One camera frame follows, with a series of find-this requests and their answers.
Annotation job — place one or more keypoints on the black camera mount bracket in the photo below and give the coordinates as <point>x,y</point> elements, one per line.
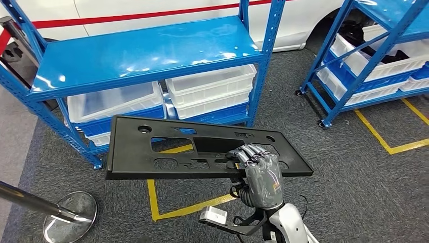
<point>248,229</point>

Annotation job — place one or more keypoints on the white car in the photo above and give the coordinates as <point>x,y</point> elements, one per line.
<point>291,26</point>

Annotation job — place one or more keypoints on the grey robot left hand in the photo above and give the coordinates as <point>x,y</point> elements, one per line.
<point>142,240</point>

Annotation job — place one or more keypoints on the chrome stanchion with round base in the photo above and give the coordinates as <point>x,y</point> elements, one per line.
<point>70,214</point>

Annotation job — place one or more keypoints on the black part in bin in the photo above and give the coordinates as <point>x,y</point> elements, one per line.
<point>397,57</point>

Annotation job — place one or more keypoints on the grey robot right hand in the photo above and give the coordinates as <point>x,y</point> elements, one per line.
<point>264,181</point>

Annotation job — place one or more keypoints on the blue metal shelf rack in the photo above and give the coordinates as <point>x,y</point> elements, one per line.
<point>395,13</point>
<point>134,53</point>

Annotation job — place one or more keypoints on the black car tire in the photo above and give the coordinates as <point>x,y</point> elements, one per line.
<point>321,33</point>

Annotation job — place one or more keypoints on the red barrier belt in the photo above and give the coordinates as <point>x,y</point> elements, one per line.
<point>134,15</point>
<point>4,42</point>

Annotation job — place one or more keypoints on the clear white plastic bin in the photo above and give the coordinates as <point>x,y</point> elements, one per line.
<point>110,100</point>

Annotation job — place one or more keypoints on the black plastic plate bracket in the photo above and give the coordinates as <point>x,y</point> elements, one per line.
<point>134,157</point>

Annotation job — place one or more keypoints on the yellow floor tape square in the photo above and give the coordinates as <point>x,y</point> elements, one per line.
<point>378,137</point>
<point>152,201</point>

